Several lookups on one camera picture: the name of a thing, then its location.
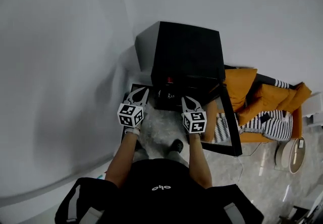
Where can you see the person's right forearm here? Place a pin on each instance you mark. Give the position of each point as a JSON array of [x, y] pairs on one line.
[[200, 160]]

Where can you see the black glass-door cabinet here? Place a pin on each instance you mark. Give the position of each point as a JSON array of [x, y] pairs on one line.
[[186, 49]]

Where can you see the person's black top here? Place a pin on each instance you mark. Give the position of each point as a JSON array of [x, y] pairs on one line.
[[159, 192]]

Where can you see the black white striped blanket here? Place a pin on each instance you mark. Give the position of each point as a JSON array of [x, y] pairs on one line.
[[275, 127]]

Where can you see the dark wooden chair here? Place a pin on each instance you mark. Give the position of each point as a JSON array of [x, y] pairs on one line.
[[300, 214]]

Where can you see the white storage shelf unit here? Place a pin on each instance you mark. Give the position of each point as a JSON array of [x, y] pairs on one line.
[[314, 109]]

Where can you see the round beige side table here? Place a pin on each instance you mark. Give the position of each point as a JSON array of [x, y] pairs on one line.
[[285, 157]]

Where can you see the white wristband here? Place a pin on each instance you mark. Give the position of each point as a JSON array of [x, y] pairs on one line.
[[132, 131]]

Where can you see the orange sofa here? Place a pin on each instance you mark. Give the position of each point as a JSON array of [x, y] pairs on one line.
[[297, 127]]

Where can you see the person's left forearm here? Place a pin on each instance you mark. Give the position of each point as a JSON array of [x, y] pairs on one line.
[[121, 160]]

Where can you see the small white card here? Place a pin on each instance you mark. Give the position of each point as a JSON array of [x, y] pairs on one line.
[[300, 143]]

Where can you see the dark red container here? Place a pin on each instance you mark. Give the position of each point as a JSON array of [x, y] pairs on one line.
[[170, 80]]

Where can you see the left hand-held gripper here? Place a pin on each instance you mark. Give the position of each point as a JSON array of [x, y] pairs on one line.
[[131, 115]]

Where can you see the person's grey trousers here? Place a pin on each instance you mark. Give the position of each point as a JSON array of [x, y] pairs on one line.
[[176, 156]]

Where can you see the person's right black shoe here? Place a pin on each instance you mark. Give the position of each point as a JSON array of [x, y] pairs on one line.
[[176, 146]]

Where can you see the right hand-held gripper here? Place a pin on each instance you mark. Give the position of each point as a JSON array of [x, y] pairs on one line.
[[194, 122]]

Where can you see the orange sofa cushion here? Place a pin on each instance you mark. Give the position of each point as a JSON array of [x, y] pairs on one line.
[[300, 95], [239, 86], [267, 99]]

